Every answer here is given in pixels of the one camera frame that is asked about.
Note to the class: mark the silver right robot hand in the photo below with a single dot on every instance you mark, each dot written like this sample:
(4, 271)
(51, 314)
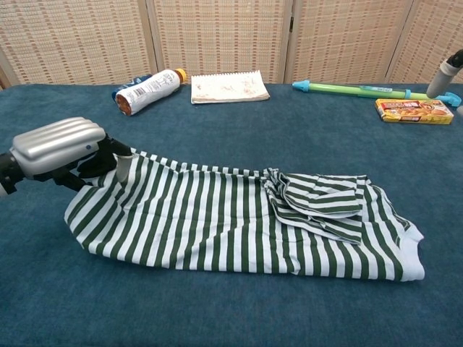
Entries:
(439, 81)

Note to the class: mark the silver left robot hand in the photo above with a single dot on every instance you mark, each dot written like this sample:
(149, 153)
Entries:
(54, 144)

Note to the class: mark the green white striped T-shirt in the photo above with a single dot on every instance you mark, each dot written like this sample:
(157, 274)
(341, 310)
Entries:
(181, 217)

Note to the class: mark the yellow curry box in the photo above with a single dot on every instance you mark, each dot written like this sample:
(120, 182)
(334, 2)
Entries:
(412, 112)

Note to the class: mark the green blue water squirter toy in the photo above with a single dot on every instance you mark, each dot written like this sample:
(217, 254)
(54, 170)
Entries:
(336, 88)

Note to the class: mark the white bottle with yellow cap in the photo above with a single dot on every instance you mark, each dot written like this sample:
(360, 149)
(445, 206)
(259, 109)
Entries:
(152, 88)

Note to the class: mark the white spiral notepad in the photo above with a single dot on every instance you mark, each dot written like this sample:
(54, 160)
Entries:
(228, 88)

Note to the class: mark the woven folding screen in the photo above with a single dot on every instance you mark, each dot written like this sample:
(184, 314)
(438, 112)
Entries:
(217, 36)

